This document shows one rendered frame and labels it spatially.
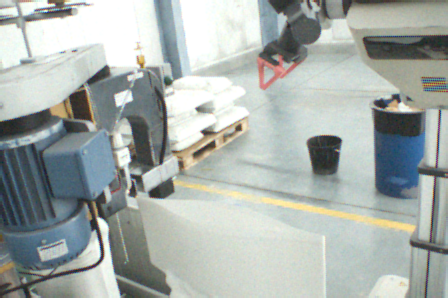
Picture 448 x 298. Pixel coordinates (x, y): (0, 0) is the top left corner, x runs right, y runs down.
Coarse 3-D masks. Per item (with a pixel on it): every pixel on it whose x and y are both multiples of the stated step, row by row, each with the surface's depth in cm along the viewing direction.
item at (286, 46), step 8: (288, 24) 90; (280, 32) 92; (288, 32) 90; (280, 40) 92; (288, 40) 90; (272, 48) 91; (280, 48) 92; (288, 48) 91; (296, 48) 91; (304, 48) 96; (288, 56) 90; (296, 56) 92
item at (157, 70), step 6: (150, 66) 116; (156, 66) 115; (162, 66) 115; (168, 66) 117; (156, 72) 115; (162, 72) 115; (168, 72) 117; (162, 78) 115; (162, 84) 116; (162, 90) 116; (174, 90) 120
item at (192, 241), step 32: (160, 224) 102; (192, 224) 91; (224, 224) 99; (256, 224) 93; (160, 256) 108; (192, 256) 95; (224, 256) 89; (256, 256) 87; (288, 256) 84; (320, 256) 81; (192, 288) 101; (224, 288) 93; (256, 288) 90; (288, 288) 87; (320, 288) 84
